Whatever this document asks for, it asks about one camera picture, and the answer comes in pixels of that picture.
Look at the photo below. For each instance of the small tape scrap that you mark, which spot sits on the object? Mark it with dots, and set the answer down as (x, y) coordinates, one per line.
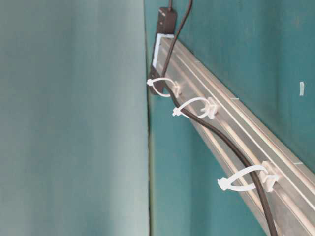
(302, 88)

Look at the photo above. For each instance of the black USB hub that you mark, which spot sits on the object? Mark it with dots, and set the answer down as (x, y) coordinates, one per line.
(165, 28)

